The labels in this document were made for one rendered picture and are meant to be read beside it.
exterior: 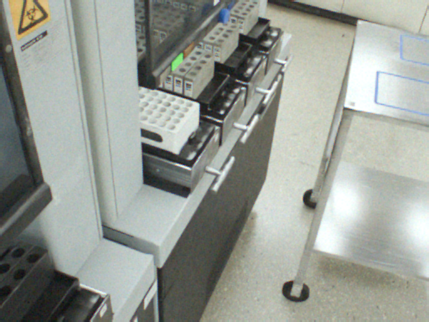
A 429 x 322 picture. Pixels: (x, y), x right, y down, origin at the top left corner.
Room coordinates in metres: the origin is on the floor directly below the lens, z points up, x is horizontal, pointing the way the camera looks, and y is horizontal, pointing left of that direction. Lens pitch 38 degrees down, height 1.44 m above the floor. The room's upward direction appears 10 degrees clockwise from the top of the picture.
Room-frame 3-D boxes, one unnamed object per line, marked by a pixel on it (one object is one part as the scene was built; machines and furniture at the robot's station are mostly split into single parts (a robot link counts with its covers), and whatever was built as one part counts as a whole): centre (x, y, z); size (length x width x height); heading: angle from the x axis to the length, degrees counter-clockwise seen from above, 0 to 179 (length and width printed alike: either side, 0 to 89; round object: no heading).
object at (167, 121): (0.71, 0.31, 0.83); 0.30 x 0.10 x 0.06; 79
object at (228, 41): (0.99, 0.16, 0.85); 0.12 x 0.02 x 0.06; 169
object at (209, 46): (1.00, 0.18, 0.85); 0.12 x 0.02 x 0.06; 169
